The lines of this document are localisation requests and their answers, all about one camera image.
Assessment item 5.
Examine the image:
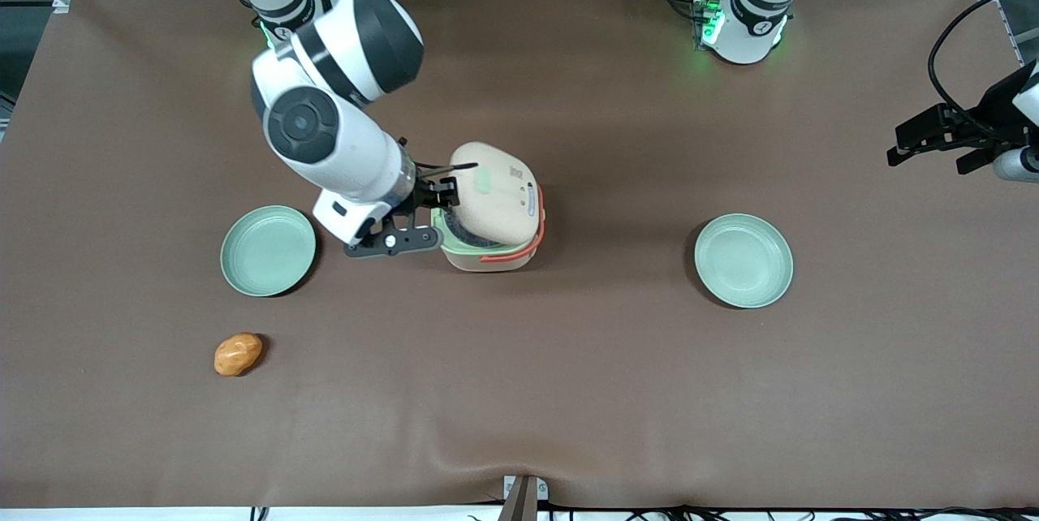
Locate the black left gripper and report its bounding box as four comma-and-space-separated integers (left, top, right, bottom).
886, 58, 1039, 176

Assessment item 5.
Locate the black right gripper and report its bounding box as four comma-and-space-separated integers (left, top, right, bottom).
396, 174, 462, 231

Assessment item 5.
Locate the cream rice cooker orange handle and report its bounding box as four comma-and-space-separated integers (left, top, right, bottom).
429, 141, 547, 273

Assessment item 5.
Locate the light green round plate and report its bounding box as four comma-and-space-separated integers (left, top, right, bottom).
694, 213, 795, 310
220, 205, 317, 298

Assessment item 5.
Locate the brown table cover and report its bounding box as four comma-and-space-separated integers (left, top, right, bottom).
0, 0, 1039, 510

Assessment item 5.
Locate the orange brown potato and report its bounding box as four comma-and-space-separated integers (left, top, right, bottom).
213, 332, 265, 377

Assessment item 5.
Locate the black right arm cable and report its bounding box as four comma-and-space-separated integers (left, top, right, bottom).
396, 136, 480, 181

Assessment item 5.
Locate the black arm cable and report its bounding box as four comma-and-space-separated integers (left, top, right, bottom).
396, 136, 480, 181
928, 0, 1039, 142

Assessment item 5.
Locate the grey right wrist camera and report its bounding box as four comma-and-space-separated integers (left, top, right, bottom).
343, 225, 441, 259

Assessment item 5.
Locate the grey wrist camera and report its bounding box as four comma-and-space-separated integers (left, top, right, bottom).
994, 145, 1039, 184
343, 225, 441, 259

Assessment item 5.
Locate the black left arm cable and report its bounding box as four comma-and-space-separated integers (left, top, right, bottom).
928, 0, 1039, 142

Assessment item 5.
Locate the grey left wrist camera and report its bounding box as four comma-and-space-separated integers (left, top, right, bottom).
994, 145, 1039, 184

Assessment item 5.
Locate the grey metal camera mount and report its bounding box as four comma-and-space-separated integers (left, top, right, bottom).
500, 473, 551, 521

